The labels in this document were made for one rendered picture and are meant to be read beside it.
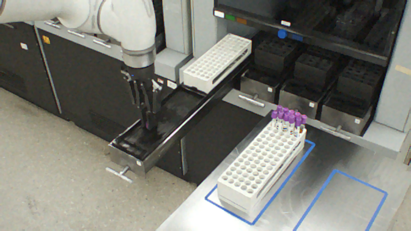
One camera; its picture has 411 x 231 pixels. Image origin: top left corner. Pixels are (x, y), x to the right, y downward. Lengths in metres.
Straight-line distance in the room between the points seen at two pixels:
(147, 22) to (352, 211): 0.69
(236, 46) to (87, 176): 1.14
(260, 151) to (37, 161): 1.61
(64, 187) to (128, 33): 1.37
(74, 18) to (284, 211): 0.71
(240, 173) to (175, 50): 0.83
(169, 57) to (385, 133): 0.86
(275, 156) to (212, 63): 0.49
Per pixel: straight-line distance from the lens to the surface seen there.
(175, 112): 1.45
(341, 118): 1.50
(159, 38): 1.86
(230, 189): 1.12
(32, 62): 2.57
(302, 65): 1.55
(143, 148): 1.33
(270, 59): 1.59
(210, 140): 1.89
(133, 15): 1.14
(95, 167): 2.45
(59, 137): 2.69
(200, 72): 1.51
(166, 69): 1.81
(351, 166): 1.30
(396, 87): 1.49
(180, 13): 1.76
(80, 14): 1.20
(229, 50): 1.63
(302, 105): 1.53
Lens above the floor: 1.73
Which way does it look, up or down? 40 degrees down
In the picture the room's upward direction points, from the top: 2 degrees counter-clockwise
